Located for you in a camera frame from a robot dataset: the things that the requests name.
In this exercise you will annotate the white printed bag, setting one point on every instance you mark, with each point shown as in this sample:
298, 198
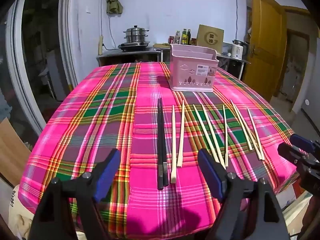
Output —
20, 212

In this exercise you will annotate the white sliding door frame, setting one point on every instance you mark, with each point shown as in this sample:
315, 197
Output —
20, 67

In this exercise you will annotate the stainless steel steamer pot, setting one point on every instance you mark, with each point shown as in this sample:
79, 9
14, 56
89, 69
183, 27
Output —
135, 33

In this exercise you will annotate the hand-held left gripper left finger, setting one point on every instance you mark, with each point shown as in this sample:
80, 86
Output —
107, 177

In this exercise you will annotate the clear plastic bottle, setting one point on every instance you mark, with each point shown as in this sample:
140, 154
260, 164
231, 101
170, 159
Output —
177, 37

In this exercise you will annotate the dark sauce bottle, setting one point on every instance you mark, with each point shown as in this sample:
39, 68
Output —
189, 37

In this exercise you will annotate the white electric kettle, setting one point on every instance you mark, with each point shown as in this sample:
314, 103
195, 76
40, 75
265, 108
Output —
237, 50

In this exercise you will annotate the wooden chopsticks group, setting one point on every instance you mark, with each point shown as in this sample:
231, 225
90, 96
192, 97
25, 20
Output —
212, 135

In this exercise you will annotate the red chili jar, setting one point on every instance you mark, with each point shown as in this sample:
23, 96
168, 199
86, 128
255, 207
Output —
194, 41

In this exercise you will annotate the beige hanging power strip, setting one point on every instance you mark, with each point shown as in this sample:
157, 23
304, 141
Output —
100, 45

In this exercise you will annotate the steel shelf with stove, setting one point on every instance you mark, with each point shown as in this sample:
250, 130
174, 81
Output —
130, 55

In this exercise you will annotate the brown cardboard sheet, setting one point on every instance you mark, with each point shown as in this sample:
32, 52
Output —
12, 152

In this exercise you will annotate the wooden cutting board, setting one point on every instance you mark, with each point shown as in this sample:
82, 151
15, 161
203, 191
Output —
161, 45

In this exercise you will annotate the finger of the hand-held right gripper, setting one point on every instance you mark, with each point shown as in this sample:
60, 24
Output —
301, 141
290, 152

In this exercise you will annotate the pink plaid tablecloth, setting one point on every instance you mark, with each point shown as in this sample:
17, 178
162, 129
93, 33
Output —
100, 130

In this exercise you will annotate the pink plastic utensil holder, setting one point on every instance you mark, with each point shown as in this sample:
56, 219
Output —
192, 67

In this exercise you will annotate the steel shelf with kettle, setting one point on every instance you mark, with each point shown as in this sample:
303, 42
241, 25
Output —
235, 61

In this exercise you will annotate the yellow wooden door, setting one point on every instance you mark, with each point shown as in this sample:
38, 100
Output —
267, 42

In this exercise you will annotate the black portable stove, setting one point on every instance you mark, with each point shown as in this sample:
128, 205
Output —
133, 45

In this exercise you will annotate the brown cardboard box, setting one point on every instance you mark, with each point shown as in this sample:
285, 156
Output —
210, 38

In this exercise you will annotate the small red jar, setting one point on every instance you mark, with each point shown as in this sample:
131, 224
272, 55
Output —
171, 40

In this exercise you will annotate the black chopstick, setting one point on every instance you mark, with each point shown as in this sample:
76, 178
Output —
163, 142
159, 142

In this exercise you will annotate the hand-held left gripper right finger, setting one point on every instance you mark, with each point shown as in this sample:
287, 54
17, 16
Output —
212, 175

